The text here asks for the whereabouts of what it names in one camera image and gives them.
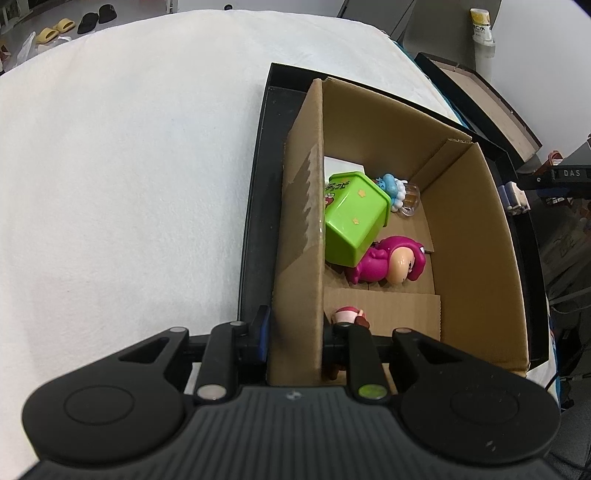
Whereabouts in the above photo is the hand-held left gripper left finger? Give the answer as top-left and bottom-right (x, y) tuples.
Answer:
(119, 305), (272, 401)

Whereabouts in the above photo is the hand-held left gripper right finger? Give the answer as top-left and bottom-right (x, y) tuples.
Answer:
(322, 322), (466, 401)

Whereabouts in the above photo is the small pink-capped toy figure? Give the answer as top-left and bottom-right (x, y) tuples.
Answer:
(333, 306), (371, 331)

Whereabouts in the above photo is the magenta toy figure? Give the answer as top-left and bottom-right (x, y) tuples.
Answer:
(346, 235), (426, 286)

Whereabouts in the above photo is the black tray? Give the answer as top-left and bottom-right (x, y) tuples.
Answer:
(238, 62), (551, 371)

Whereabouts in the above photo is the brown cardboard box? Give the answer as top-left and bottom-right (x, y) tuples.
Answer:
(267, 77), (530, 386)

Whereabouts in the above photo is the green toy box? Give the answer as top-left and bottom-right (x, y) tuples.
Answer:
(324, 170), (393, 268)

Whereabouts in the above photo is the clear plastic toy capsule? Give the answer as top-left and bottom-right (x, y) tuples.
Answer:
(396, 182), (422, 218)

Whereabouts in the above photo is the blue cloud toy figure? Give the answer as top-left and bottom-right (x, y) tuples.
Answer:
(373, 174), (408, 212)

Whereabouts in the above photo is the black box lid brown inside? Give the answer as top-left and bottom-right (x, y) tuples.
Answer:
(414, 52), (544, 163)

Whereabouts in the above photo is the yellow-capped white bottle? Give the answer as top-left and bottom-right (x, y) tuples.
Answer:
(469, 7), (496, 77)

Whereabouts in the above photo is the small white box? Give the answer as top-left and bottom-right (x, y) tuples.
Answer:
(324, 156), (366, 179)

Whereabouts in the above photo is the white plastic bag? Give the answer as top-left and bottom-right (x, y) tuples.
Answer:
(15, 31), (70, 63)

